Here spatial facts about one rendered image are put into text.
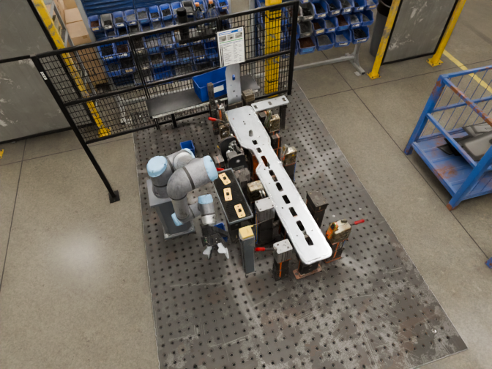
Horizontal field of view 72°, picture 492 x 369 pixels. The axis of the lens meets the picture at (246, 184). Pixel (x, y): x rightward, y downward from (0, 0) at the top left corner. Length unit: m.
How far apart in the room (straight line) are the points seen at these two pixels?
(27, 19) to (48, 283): 2.25
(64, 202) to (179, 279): 1.94
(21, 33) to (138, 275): 2.34
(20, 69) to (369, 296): 3.55
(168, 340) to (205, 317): 0.23
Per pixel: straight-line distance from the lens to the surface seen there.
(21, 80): 4.06
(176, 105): 2.78
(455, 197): 3.58
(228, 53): 2.86
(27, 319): 3.37
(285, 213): 2.05
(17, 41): 3.85
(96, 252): 3.37
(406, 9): 4.73
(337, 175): 2.67
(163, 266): 2.29
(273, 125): 2.57
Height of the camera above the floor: 2.70
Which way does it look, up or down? 52 degrees down
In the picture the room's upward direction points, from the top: 3 degrees counter-clockwise
